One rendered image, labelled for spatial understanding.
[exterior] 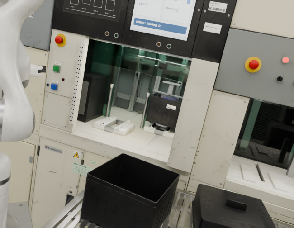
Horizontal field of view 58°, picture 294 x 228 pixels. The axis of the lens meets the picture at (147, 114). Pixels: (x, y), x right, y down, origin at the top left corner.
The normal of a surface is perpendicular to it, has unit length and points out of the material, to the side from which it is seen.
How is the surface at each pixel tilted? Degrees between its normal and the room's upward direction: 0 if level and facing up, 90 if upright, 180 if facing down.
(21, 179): 90
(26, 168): 90
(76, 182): 90
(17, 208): 0
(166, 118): 90
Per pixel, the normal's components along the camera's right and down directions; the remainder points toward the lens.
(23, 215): 0.20, -0.95
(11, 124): 0.45, 0.16
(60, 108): -0.26, 0.17
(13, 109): 0.25, -0.18
